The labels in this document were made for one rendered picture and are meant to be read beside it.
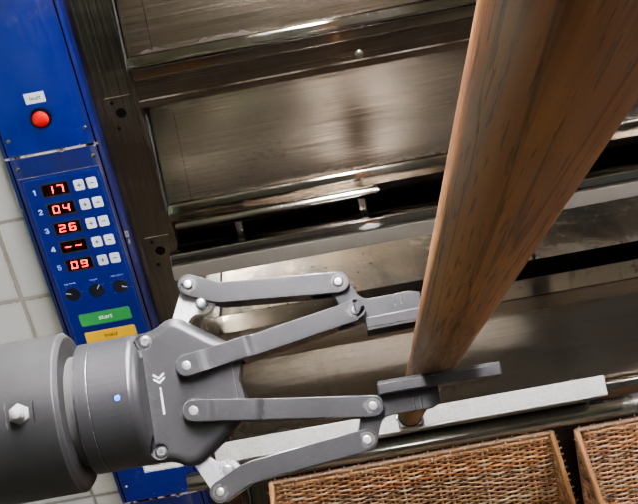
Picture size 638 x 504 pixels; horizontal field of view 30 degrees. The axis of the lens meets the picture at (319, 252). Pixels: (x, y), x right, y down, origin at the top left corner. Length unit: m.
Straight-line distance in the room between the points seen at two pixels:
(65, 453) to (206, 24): 1.28
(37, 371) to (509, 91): 0.52
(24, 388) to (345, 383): 1.60
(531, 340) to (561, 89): 2.08
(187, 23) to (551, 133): 1.70
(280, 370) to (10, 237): 0.55
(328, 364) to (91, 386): 1.57
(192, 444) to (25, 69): 1.29
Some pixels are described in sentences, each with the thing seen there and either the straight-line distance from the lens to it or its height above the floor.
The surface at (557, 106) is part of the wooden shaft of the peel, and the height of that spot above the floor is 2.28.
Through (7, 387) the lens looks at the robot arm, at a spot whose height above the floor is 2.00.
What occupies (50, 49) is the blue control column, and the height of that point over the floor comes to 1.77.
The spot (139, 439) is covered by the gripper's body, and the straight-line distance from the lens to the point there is 0.68.
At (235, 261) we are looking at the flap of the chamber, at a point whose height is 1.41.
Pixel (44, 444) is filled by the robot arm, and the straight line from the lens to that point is 0.67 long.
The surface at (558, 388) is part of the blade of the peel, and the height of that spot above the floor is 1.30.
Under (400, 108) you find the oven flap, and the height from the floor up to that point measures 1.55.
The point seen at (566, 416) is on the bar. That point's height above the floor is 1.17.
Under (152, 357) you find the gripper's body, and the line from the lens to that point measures 0.70.
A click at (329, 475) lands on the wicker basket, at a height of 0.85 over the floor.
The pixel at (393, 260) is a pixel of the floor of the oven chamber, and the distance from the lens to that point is 2.26.
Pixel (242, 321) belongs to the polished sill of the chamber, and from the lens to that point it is 2.18.
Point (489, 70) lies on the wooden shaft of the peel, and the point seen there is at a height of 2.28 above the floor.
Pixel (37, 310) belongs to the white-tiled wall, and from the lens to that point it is 2.16.
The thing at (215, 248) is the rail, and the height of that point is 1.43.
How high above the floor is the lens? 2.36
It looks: 30 degrees down
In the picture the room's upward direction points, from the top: 12 degrees counter-clockwise
